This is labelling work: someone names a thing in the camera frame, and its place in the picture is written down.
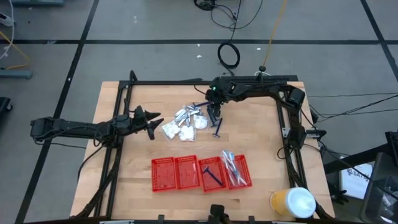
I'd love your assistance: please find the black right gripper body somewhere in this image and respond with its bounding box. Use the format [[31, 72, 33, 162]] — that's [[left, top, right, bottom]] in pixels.
[[205, 91, 226, 108]]

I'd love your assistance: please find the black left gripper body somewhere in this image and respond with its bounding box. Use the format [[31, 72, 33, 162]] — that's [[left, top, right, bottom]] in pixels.
[[129, 111, 149, 135]]

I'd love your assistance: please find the clear bag of cotton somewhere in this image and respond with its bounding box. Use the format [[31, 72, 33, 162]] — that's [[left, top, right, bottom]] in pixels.
[[178, 124, 197, 142], [193, 114, 208, 131], [161, 120, 181, 140]]

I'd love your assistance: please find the blue white toothbrush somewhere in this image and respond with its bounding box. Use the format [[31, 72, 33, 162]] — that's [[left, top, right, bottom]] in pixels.
[[221, 149, 240, 184]]

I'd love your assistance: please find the red white toothbrush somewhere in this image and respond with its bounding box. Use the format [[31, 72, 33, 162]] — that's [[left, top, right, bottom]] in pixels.
[[228, 152, 248, 187]]

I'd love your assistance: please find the yellow cup with white lid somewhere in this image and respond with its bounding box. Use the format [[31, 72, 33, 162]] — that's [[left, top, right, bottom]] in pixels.
[[269, 186, 317, 219]]

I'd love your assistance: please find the black floor object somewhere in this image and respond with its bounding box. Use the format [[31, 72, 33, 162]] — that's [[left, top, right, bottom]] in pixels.
[[0, 96, 13, 113]]

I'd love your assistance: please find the black slanted bar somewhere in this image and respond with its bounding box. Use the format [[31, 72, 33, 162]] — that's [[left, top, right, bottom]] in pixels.
[[323, 143, 398, 175]]

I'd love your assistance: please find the white printed sign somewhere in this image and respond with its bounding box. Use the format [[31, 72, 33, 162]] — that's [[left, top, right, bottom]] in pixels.
[[340, 163, 373, 200]]

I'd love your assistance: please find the black storage bin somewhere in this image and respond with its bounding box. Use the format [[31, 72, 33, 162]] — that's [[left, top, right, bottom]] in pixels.
[[359, 152, 398, 224]]

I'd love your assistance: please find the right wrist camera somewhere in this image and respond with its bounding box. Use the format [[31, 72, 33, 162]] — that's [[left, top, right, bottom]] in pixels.
[[206, 83, 222, 95]]

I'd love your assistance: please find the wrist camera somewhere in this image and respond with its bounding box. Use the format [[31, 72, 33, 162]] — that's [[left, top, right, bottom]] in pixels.
[[113, 114, 131, 128], [206, 83, 222, 95]]

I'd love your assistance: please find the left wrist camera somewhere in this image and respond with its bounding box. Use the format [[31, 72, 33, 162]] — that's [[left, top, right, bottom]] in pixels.
[[113, 114, 131, 128]]

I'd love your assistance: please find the black aluminium rig frame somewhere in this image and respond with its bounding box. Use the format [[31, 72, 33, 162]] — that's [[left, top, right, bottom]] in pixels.
[[72, 70, 336, 224]]

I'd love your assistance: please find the black hanging cable with coil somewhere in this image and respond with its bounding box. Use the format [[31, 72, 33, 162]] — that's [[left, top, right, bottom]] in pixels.
[[216, 0, 244, 77]]

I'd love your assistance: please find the black arm base cable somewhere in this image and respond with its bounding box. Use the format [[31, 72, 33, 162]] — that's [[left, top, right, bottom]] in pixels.
[[76, 143, 105, 183]]

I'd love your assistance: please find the yellow hanging cable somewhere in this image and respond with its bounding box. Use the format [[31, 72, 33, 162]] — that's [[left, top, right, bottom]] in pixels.
[[262, 0, 289, 68]]

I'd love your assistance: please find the black cable bundle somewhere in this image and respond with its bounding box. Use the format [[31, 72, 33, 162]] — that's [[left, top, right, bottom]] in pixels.
[[193, 0, 264, 32]]

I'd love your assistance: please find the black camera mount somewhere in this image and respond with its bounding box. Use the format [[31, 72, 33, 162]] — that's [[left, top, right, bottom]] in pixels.
[[207, 203, 233, 224]]

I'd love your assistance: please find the blue grey floor rail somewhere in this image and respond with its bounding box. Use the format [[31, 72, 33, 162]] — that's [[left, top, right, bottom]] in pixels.
[[0, 68, 34, 80], [11, 0, 65, 6]]

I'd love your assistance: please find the yellow floor cable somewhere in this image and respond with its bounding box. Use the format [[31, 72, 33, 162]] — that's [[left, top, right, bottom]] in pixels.
[[0, 30, 31, 71]]

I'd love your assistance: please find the white floor cable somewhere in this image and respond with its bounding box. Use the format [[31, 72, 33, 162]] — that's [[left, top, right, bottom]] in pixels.
[[0, 0, 16, 60]]

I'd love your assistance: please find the black floor cable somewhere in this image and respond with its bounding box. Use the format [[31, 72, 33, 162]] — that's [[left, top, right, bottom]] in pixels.
[[310, 95, 398, 116]]

